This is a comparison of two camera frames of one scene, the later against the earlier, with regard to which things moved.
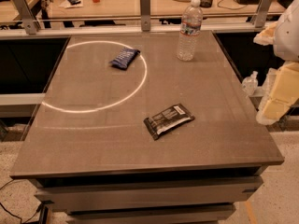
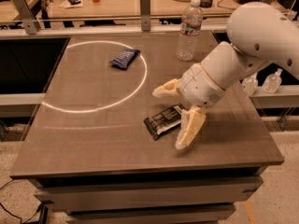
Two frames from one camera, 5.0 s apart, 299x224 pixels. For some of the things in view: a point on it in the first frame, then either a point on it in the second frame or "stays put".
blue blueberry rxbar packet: (124, 58) stays put
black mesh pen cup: (206, 0) stays put
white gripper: (289, 36) -> (199, 85)
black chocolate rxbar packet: (167, 119) stays put
